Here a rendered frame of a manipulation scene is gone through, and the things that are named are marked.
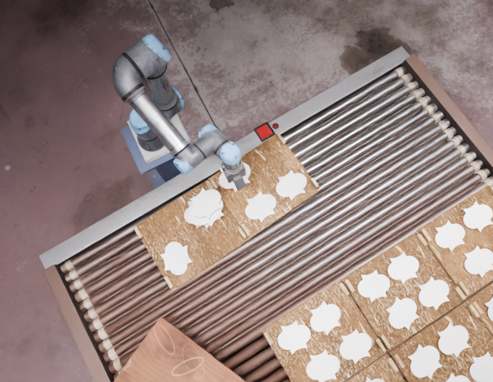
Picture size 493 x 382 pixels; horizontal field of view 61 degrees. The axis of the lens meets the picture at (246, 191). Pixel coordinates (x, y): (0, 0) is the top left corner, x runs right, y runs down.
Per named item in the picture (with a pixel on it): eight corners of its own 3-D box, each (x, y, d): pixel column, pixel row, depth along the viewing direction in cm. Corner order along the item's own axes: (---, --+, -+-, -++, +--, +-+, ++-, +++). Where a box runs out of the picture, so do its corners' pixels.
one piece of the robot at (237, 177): (230, 185, 166) (232, 195, 181) (250, 176, 166) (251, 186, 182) (218, 159, 168) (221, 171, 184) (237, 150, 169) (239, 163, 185)
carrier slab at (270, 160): (208, 180, 199) (207, 179, 198) (277, 134, 205) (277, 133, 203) (249, 239, 192) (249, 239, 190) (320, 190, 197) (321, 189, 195)
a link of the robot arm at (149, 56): (149, 111, 201) (117, 48, 147) (172, 92, 203) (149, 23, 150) (164, 129, 199) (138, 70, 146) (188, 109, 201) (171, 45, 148)
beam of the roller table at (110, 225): (45, 256, 198) (38, 255, 193) (397, 51, 222) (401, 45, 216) (51, 272, 196) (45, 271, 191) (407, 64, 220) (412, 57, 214)
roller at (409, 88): (71, 283, 193) (67, 283, 188) (411, 82, 215) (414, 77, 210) (76, 293, 192) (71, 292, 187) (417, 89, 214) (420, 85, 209)
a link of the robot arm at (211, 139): (189, 137, 159) (208, 157, 157) (211, 119, 161) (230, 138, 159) (192, 145, 167) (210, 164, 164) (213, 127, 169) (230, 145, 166)
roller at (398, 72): (63, 265, 195) (58, 264, 190) (399, 68, 217) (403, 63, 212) (67, 274, 194) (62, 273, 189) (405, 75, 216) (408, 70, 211)
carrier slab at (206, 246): (134, 227, 194) (133, 227, 193) (208, 180, 199) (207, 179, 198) (173, 291, 186) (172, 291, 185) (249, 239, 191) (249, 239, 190)
